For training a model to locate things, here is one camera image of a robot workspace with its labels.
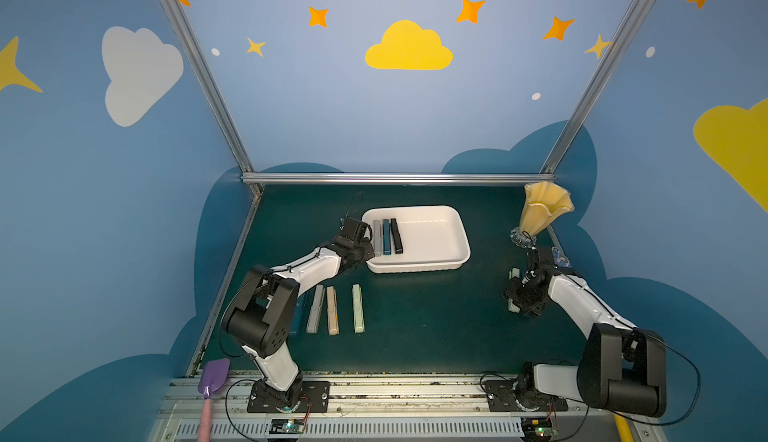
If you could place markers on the aluminium frame post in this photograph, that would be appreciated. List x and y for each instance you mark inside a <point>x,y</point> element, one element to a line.
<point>176,15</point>
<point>628,27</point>

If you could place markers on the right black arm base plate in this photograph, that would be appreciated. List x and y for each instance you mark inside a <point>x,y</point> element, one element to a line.
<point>509,396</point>

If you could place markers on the beige pliers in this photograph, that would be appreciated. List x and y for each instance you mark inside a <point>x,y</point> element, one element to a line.
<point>332,311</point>

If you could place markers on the right aluminium frame post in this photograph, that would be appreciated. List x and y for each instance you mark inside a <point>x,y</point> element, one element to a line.
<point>628,27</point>

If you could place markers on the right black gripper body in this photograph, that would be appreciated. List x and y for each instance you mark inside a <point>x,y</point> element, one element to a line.
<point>520,295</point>

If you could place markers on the left aluminium frame post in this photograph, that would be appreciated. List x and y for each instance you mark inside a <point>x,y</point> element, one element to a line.
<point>176,15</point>

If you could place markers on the aluminium frame rear bar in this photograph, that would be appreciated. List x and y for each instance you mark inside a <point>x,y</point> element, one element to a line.
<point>395,178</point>

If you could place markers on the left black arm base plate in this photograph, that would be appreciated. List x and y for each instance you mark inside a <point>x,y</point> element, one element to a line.
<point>301,397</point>

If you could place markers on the right green circuit board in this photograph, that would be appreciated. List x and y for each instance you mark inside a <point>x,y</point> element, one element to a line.
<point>538,430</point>

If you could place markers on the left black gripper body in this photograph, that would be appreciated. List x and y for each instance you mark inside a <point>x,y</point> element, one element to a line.
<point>361,247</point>

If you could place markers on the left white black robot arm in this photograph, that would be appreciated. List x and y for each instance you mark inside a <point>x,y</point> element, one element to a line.
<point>260,314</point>

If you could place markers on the yellow toy shovel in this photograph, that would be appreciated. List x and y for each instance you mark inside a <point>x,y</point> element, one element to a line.
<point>623,429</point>

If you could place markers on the purple toy shovel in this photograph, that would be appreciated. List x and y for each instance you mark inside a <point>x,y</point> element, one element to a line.
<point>213,377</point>

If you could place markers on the green circuit board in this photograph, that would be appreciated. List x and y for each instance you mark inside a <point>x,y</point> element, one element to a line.
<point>538,430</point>
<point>287,427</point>

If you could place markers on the aluminium rail base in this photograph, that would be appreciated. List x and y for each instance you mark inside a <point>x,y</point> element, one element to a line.
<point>408,407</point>

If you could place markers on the black pliers group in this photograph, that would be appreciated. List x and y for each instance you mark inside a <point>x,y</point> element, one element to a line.
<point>396,236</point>

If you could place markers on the yellow ruffled glass vase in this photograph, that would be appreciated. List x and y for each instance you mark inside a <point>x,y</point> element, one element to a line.
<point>544,202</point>

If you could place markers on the white plastic storage box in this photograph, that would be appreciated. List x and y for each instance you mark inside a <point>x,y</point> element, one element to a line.
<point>434,239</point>

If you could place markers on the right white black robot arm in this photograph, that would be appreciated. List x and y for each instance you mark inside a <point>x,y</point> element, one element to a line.
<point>622,367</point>

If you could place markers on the blue white work glove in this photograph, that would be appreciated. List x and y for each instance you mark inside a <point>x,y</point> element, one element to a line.
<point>560,258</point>

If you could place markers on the left green circuit board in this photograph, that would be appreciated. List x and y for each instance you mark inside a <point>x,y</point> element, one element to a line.
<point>287,427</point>

